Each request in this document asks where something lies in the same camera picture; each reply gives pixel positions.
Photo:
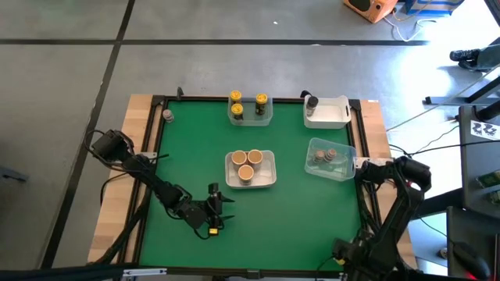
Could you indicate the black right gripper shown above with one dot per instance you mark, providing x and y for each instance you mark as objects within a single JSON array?
[{"x": 343, "y": 251}]

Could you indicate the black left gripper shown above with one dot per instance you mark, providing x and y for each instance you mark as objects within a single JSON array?
[{"x": 214, "y": 210}]

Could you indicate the cardboard spice canister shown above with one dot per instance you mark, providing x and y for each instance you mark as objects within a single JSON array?
[
  {"x": 246, "y": 173},
  {"x": 239, "y": 158},
  {"x": 255, "y": 157}
]

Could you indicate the yellow lid spice jar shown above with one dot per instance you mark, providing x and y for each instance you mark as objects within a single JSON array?
[
  {"x": 237, "y": 111},
  {"x": 235, "y": 95},
  {"x": 261, "y": 102}
]

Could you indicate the black lid spice jar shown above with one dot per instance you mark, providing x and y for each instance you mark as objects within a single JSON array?
[{"x": 311, "y": 105}]

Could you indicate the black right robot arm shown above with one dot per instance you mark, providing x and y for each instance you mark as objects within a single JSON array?
[{"x": 394, "y": 210}]

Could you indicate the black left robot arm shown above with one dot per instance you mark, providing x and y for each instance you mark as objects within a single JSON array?
[{"x": 156, "y": 183}]

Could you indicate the wide white plastic bin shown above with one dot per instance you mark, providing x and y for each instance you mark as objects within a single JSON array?
[{"x": 263, "y": 181}]

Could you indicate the clear plastic bin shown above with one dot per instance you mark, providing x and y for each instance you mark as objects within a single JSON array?
[
  {"x": 340, "y": 168},
  {"x": 252, "y": 120}
]

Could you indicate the black clamp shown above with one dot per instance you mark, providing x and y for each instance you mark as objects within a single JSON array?
[
  {"x": 305, "y": 93},
  {"x": 179, "y": 93}
]

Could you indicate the black computer mouse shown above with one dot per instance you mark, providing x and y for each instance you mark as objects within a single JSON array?
[{"x": 470, "y": 259}]

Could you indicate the black desk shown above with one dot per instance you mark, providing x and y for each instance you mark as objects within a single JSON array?
[{"x": 480, "y": 175}]

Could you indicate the printed marker sheet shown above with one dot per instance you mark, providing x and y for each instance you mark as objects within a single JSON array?
[{"x": 484, "y": 130}]

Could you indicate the black stand legs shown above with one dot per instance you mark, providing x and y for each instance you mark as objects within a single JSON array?
[{"x": 461, "y": 98}]

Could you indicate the person's foot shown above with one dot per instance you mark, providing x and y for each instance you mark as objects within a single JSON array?
[{"x": 463, "y": 55}]

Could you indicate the person's leg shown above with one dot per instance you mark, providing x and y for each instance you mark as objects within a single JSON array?
[{"x": 490, "y": 56}]

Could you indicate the orange box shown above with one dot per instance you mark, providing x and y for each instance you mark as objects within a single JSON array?
[{"x": 369, "y": 8}]

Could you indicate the blue box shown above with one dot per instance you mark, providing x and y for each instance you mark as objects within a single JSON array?
[{"x": 433, "y": 6}]

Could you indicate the metal bracket plate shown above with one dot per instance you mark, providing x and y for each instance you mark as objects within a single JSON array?
[
  {"x": 371, "y": 160},
  {"x": 147, "y": 155}
]

